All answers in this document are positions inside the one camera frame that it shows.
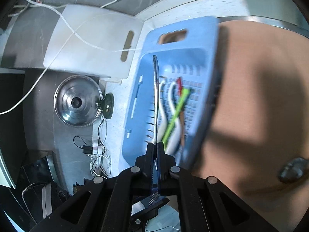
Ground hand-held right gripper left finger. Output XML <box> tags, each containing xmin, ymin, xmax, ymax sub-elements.
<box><xmin>30</xmin><ymin>142</ymin><xmax>155</xmax><ymax>232</ymax></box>

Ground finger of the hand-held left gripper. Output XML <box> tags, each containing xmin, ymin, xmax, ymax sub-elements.
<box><xmin>130</xmin><ymin>197</ymin><xmax>171</xmax><ymax>232</ymax></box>

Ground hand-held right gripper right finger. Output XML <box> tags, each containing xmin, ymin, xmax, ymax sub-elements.
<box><xmin>156</xmin><ymin>141</ymin><xmax>278</xmax><ymax>232</ymax></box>

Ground white ceramic spoon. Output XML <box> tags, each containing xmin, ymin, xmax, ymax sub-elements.
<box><xmin>165</xmin><ymin>81</ymin><xmax>185</xmax><ymax>155</ymax></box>
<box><xmin>158</xmin><ymin>81</ymin><xmax>169</xmax><ymax>132</ymax></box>

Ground blue handled fork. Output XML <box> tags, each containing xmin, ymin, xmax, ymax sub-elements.
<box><xmin>147</xmin><ymin>55</ymin><xmax>163</xmax><ymax>205</ymax></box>

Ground blue plastic basket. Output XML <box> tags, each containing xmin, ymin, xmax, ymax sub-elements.
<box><xmin>121</xmin><ymin>16</ymin><xmax>221</xmax><ymax>172</ymax></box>

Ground metal spoon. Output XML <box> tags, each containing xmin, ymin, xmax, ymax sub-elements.
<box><xmin>278</xmin><ymin>157</ymin><xmax>309</xmax><ymax>183</ymax></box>

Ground green plastic utensil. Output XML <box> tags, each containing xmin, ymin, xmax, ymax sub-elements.
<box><xmin>161</xmin><ymin>88</ymin><xmax>192</xmax><ymax>142</ymax></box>

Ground red utensil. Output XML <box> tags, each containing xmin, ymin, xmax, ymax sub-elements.
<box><xmin>176</xmin><ymin>77</ymin><xmax>184</xmax><ymax>95</ymax></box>

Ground black device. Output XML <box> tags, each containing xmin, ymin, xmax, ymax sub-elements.
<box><xmin>20</xmin><ymin>181</ymin><xmax>73</xmax><ymax>232</ymax></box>

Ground steel pot lid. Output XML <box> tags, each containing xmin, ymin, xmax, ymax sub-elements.
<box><xmin>53</xmin><ymin>75</ymin><xmax>102</xmax><ymax>127</ymax></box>

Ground white cutting board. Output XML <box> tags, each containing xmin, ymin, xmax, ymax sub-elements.
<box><xmin>43</xmin><ymin>4</ymin><xmax>145</xmax><ymax>83</ymax></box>

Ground brown mat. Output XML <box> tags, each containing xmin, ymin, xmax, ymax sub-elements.
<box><xmin>191</xmin><ymin>20</ymin><xmax>309</xmax><ymax>232</ymax></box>

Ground dark cooktop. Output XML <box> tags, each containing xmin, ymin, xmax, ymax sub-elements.
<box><xmin>0</xmin><ymin>68</ymin><xmax>107</xmax><ymax>191</ymax></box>

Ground tangled white cables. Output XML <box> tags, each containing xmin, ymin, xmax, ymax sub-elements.
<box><xmin>90</xmin><ymin>118</ymin><xmax>113</xmax><ymax>177</ymax></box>

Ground black charger with cable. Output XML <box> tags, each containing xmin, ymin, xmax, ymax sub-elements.
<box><xmin>73</xmin><ymin>135</ymin><xmax>94</xmax><ymax>154</ymax></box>

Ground dark green pot handle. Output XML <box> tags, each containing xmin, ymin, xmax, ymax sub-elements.
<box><xmin>96</xmin><ymin>93</ymin><xmax>114</xmax><ymax>119</ymax></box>

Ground thin white cable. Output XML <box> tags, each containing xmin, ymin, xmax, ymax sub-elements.
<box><xmin>0</xmin><ymin>0</ymin><xmax>145</xmax><ymax>115</ymax></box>

